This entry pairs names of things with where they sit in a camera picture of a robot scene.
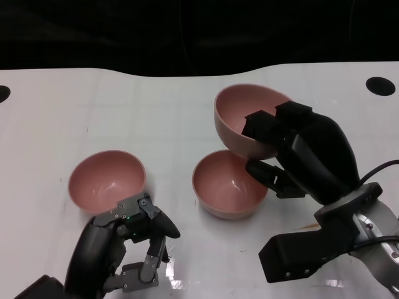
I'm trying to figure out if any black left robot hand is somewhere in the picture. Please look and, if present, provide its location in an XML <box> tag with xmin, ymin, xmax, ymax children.
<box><xmin>64</xmin><ymin>192</ymin><xmax>181</xmax><ymax>299</ymax></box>

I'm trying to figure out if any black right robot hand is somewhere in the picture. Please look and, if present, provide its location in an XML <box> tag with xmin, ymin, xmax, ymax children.
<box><xmin>241</xmin><ymin>100</ymin><xmax>362</xmax><ymax>206</ymax></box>

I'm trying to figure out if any pink plastic bowl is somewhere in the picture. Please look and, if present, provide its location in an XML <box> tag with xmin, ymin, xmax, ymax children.
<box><xmin>214</xmin><ymin>83</ymin><xmax>294</xmax><ymax>161</ymax></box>
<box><xmin>67</xmin><ymin>150</ymin><xmax>147</xmax><ymax>215</ymax></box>
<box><xmin>191</xmin><ymin>149</ymin><xmax>269</xmax><ymax>221</ymax></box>

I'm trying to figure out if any black backdrop cloth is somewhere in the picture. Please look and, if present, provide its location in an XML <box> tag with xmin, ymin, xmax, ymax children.
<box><xmin>0</xmin><ymin>0</ymin><xmax>399</xmax><ymax>77</ymax></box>

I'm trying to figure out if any black cable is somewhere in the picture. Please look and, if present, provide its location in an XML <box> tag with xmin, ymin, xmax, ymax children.
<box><xmin>350</xmin><ymin>235</ymin><xmax>399</xmax><ymax>250</ymax></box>
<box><xmin>358</xmin><ymin>160</ymin><xmax>399</xmax><ymax>184</ymax></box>

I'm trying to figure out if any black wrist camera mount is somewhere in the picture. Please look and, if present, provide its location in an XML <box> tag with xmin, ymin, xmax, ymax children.
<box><xmin>257</xmin><ymin>217</ymin><xmax>356</xmax><ymax>283</ymax></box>

